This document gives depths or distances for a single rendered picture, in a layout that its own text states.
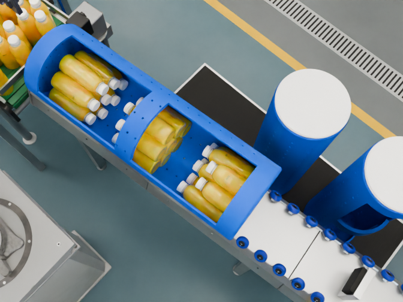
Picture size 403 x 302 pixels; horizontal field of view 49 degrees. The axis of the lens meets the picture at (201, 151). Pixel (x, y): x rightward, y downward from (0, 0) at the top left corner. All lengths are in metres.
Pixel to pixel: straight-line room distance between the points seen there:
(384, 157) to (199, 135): 0.65
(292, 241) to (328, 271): 0.16
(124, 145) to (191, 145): 0.30
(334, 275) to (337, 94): 0.64
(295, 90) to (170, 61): 1.37
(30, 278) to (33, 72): 0.65
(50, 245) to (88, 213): 1.13
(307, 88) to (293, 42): 1.38
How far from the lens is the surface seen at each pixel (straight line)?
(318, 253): 1.61
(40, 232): 1.48
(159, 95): 1.40
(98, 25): 2.06
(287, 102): 1.62
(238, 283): 2.48
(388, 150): 1.66
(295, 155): 1.76
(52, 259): 1.46
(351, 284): 1.48
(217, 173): 1.36
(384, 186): 1.61
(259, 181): 1.29
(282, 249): 1.58
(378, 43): 3.19
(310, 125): 1.60
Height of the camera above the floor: 2.46
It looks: 71 degrees down
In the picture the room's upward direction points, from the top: 4 degrees clockwise
